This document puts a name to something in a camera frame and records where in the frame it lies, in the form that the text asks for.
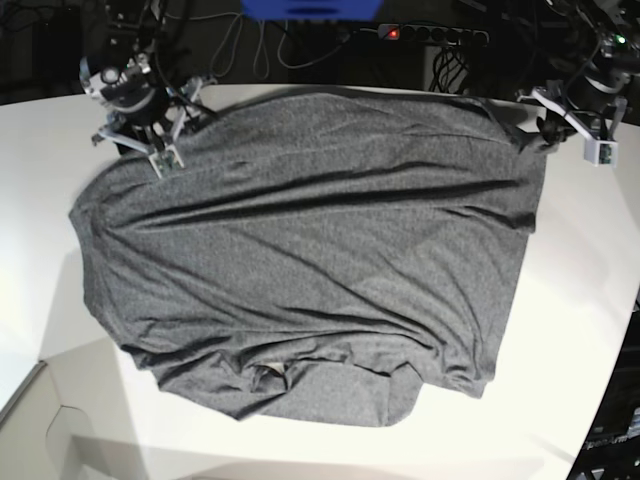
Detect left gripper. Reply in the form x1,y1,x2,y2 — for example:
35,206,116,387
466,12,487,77
517,87,628,155

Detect grey t-shirt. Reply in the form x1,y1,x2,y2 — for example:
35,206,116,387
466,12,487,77
70,93,546,427

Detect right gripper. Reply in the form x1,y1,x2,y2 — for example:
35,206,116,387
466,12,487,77
91,75,218,156

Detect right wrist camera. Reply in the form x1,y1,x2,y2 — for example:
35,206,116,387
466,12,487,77
148,145,185,179

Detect blue box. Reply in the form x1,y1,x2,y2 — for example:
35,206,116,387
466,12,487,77
241,0,382,21

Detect white power strip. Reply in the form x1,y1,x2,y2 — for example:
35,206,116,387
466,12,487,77
377,23,490,48

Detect grey looped cables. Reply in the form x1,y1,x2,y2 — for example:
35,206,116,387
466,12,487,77
209,12,351,79

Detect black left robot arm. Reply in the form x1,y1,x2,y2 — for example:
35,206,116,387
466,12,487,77
514,1,639,167

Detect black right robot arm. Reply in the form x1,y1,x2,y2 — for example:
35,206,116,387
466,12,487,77
79,1,217,156

